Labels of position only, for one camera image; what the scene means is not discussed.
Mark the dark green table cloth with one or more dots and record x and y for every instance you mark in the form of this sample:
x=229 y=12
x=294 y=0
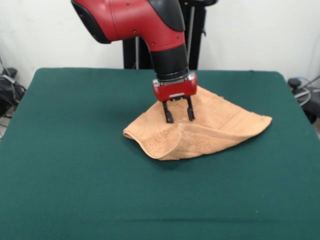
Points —
x=75 y=162

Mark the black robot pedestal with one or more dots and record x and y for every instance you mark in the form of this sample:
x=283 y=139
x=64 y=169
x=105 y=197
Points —
x=195 y=37

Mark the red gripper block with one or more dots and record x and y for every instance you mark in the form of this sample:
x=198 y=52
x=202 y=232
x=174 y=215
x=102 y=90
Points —
x=175 y=90

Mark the tan terry towel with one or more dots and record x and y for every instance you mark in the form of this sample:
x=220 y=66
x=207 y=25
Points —
x=212 y=135

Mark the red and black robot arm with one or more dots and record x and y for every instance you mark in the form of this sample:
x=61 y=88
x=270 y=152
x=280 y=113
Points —
x=140 y=22

